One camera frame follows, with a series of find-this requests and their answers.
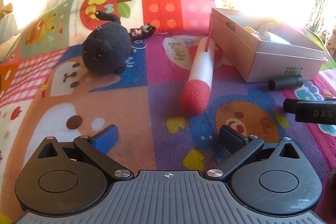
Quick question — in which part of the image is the blue white tissue pack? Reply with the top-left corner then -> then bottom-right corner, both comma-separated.
266,32 -> 291,45

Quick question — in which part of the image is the colourful cartoon play mat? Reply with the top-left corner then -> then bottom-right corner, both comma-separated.
1,0 -> 335,223

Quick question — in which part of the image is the white red foam stick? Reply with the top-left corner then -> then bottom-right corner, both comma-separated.
180,31 -> 215,117

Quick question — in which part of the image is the black plush cat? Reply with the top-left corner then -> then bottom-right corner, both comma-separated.
82,11 -> 133,75

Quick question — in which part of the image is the yellow corn toy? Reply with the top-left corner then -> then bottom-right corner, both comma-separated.
244,26 -> 259,34

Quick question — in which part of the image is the white cardboard box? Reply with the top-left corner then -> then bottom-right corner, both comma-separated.
209,8 -> 325,83

